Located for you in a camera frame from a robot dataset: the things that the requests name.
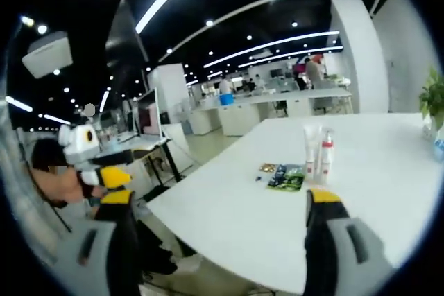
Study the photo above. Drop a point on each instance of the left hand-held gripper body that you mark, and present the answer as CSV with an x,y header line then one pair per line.
x,y
78,143

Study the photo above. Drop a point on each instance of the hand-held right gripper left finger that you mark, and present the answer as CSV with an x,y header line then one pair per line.
x,y
118,240

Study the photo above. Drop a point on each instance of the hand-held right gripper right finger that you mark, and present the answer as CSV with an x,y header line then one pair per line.
x,y
322,240

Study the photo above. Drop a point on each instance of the green black skincare sachet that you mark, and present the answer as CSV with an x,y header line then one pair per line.
x,y
293,180

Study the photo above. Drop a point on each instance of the dark silver skincare sachet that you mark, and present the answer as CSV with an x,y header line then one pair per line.
x,y
277,174

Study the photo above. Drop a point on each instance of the red collar skincare bottle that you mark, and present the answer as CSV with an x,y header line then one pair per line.
x,y
326,161

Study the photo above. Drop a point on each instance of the white skincare tube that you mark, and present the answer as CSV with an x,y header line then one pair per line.
x,y
311,150

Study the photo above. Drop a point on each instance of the gold skincare sachet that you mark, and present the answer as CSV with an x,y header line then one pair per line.
x,y
268,167

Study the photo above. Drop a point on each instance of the person's left hand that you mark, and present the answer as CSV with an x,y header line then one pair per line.
x,y
74,188

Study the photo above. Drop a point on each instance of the white desk black legs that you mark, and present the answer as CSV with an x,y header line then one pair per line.
x,y
138,143

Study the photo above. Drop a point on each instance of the ceiling air conditioner unit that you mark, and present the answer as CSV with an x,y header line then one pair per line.
x,y
46,55

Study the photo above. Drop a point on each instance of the blue bin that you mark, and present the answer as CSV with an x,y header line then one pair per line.
x,y
227,100

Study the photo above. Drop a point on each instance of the long white desk row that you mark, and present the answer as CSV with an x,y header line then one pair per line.
x,y
243,115

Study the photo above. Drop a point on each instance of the blue tissue pack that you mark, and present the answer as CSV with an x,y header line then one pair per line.
x,y
438,150

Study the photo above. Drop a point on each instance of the potted green plant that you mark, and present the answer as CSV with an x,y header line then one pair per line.
x,y
431,98

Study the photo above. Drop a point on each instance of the white pedestal cabinet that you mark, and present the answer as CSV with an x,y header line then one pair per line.
x,y
177,147

